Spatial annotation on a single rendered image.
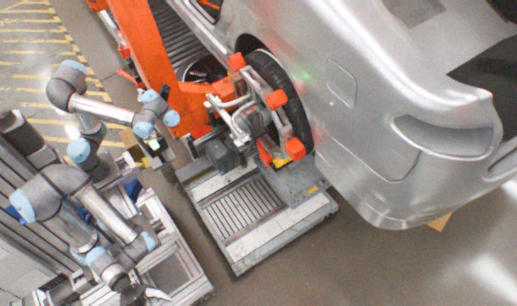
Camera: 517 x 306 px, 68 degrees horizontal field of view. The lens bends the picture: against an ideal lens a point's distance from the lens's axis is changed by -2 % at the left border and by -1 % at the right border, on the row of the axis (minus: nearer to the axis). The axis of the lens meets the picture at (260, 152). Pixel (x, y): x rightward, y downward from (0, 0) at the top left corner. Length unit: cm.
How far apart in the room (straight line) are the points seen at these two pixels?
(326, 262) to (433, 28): 157
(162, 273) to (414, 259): 158
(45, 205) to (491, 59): 231
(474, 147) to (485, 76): 113
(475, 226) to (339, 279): 97
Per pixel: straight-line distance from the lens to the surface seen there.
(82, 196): 151
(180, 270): 251
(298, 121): 193
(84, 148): 211
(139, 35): 211
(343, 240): 269
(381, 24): 132
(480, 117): 127
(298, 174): 267
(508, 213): 306
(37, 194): 148
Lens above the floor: 246
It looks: 53 degrees down
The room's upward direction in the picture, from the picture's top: 11 degrees counter-clockwise
